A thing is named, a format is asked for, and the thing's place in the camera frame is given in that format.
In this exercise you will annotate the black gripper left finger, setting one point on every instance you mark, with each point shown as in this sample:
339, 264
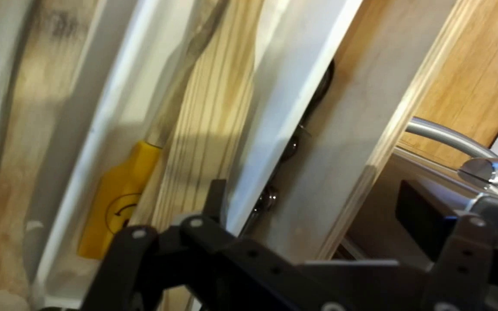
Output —
202, 260

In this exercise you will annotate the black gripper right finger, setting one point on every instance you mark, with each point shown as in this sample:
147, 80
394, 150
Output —
474, 271

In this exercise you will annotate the wide wooden spatula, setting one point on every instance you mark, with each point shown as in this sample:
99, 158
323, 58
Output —
214, 115

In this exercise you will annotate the wooden drawer steel front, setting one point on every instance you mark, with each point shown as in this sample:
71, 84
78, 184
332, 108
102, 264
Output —
341, 115

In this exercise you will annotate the long wooden spatula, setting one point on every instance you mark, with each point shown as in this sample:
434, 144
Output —
29, 144

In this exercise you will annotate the dark metal utensil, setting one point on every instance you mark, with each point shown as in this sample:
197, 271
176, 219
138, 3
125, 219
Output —
268, 200

